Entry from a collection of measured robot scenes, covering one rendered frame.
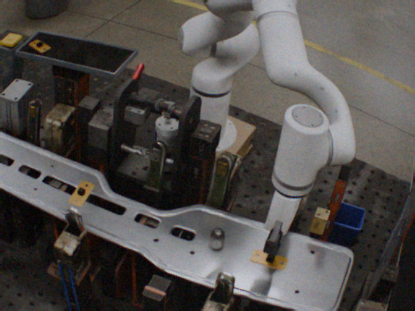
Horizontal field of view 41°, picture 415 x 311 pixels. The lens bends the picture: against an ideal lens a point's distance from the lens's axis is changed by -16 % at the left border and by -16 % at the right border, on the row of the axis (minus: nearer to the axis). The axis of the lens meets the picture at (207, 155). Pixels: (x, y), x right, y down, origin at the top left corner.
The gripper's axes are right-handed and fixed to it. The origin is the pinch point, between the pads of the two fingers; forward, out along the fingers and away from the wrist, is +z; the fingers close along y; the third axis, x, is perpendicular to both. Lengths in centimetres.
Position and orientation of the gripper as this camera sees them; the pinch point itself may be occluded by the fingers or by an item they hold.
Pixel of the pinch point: (277, 235)
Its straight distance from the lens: 131.0
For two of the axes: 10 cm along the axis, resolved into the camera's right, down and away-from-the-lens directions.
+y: -3.5, 6.0, -7.2
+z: -1.0, 7.4, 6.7
